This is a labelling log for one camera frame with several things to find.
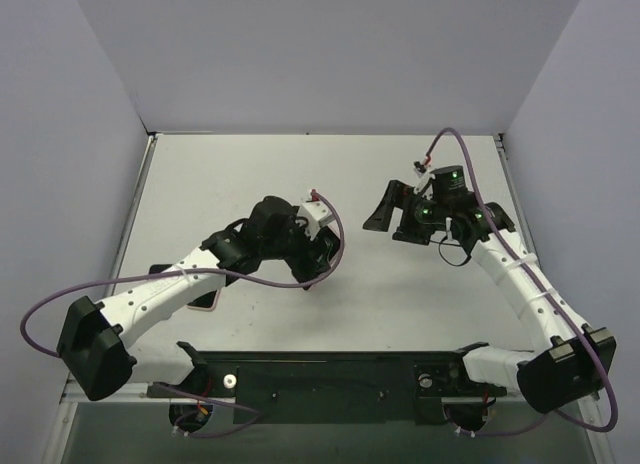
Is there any black phone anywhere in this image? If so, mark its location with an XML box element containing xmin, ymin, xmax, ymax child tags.
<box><xmin>302</xmin><ymin>227</ymin><xmax>342</xmax><ymax>282</ymax></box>

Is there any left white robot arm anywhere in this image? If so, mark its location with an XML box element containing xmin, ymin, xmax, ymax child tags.
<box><xmin>57</xmin><ymin>193</ymin><xmax>344</xmax><ymax>401</ymax></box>

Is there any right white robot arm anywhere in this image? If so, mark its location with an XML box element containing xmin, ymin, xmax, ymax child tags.
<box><xmin>363</xmin><ymin>165</ymin><xmax>616</xmax><ymax>414</ymax></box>

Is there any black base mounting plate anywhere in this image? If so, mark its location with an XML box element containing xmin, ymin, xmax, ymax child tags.
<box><xmin>148</xmin><ymin>342</ymin><xmax>507</xmax><ymax>432</ymax></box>

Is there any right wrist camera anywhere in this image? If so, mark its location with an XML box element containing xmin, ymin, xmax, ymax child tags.
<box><xmin>413</xmin><ymin>157</ymin><xmax>432</xmax><ymax>195</ymax></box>

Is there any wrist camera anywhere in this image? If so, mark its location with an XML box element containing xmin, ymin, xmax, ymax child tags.
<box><xmin>413</xmin><ymin>157</ymin><xmax>432</xmax><ymax>195</ymax></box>
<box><xmin>297</xmin><ymin>189</ymin><xmax>335</xmax><ymax>240</ymax></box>

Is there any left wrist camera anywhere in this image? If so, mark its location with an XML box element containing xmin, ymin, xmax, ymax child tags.
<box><xmin>297</xmin><ymin>189</ymin><xmax>335</xmax><ymax>240</ymax></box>

